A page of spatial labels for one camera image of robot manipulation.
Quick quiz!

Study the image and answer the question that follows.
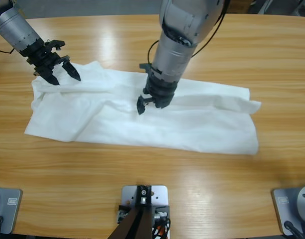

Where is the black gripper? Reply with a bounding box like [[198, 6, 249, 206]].
[[18, 41, 82, 86], [136, 73, 178, 116]]

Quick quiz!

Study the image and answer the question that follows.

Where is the white t-shirt with black logo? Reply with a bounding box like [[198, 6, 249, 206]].
[[24, 60, 263, 155]]

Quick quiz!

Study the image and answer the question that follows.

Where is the white mounting block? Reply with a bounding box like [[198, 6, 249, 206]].
[[116, 185, 172, 239]]

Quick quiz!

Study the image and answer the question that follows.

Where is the brown cardboard box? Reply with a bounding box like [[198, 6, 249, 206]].
[[228, 0, 255, 14]]

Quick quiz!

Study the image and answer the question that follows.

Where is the dark background equipment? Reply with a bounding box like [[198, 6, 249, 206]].
[[249, 0, 305, 17]]

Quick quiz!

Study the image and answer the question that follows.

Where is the round grey base disc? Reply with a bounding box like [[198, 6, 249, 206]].
[[293, 184, 305, 222]]

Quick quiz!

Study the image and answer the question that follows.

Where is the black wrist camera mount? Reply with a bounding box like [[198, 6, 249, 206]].
[[44, 38, 66, 52], [138, 62, 153, 73]]

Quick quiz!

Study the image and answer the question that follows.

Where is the dark camera post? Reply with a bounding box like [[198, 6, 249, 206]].
[[109, 185, 153, 239]]

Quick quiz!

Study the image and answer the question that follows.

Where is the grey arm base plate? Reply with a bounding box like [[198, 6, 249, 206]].
[[271, 185, 305, 236], [0, 188, 23, 235]]

